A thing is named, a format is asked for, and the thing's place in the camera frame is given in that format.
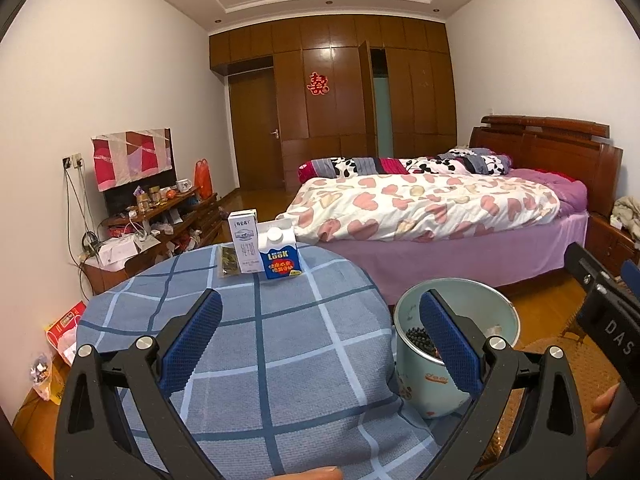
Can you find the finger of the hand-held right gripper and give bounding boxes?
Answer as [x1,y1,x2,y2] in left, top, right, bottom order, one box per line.
[564,242,620,301]
[620,260,640,306]

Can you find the wooden bed frame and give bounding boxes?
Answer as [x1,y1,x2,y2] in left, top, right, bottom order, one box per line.
[467,115,625,218]

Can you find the red gift box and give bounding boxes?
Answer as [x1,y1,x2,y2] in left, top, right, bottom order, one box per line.
[44,301,88,366]

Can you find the orange plastic bag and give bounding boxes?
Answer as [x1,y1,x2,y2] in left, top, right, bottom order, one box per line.
[194,158,213,200]

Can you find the red paper wall decoration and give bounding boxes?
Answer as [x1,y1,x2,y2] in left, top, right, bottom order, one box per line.
[307,71,331,97]

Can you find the beige crumpled cloth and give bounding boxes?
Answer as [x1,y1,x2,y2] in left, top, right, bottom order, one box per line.
[610,195,640,241]

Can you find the wooden nightstand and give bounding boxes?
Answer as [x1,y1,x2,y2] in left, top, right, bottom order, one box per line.
[585,212,640,278]

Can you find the wooden wardrobe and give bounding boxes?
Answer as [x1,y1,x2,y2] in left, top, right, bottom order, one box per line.
[209,14,458,191]

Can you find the brown woven floor mat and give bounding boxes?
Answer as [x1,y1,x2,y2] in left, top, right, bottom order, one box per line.
[475,317,623,480]

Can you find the white box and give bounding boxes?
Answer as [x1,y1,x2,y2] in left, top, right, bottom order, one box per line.
[97,237,161,268]

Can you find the wooden television stand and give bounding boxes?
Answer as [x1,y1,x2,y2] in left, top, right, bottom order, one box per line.
[80,192,223,296]

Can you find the light green trash bin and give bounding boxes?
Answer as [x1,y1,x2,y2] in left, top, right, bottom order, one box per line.
[393,277,521,418]

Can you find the black television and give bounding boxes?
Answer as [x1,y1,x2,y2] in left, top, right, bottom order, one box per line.
[102,127,178,218]

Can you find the person's right hand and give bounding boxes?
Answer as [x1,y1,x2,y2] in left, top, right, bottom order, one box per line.
[587,385,623,466]

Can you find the blue plaid tablecloth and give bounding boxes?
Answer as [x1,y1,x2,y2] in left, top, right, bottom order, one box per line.
[75,242,443,480]

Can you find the person's left hand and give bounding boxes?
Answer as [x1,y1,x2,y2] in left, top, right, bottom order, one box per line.
[280,466,343,480]

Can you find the blue carton with white cap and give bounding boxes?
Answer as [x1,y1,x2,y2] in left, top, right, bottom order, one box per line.
[258,220,302,281]

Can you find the cow print blanket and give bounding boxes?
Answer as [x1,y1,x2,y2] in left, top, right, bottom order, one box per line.
[298,147,513,181]

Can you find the dark green snack packet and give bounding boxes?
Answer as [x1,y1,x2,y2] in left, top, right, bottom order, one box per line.
[218,244,243,279]

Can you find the wooden door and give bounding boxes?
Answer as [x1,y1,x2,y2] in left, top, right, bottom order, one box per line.
[228,67,283,191]

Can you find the pink patchwork cloth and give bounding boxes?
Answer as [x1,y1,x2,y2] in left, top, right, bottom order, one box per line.
[91,127,174,192]

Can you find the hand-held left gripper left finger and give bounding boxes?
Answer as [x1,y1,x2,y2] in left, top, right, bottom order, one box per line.
[54,288,223,480]

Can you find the white milk carton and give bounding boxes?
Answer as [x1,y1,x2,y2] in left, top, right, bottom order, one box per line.
[228,208,261,274]

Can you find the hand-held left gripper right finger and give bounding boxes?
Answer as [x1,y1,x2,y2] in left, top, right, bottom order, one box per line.
[419,290,587,480]

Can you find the hanging cables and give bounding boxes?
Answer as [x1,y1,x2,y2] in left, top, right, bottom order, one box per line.
[64,166,101,266]

